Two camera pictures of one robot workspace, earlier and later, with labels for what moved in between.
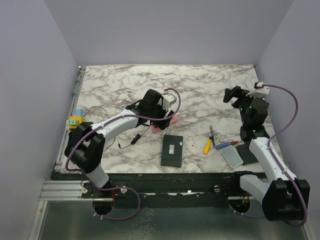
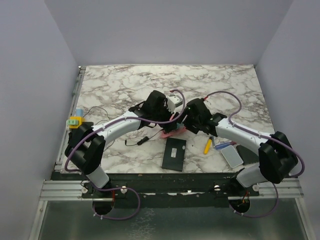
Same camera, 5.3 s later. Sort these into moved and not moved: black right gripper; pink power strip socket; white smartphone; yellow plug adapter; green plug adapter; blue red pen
Moved: pink power strip socket; black right gripper
Not moved: green plug adapter; white smartphone; yellow plug adapter; blue red pen
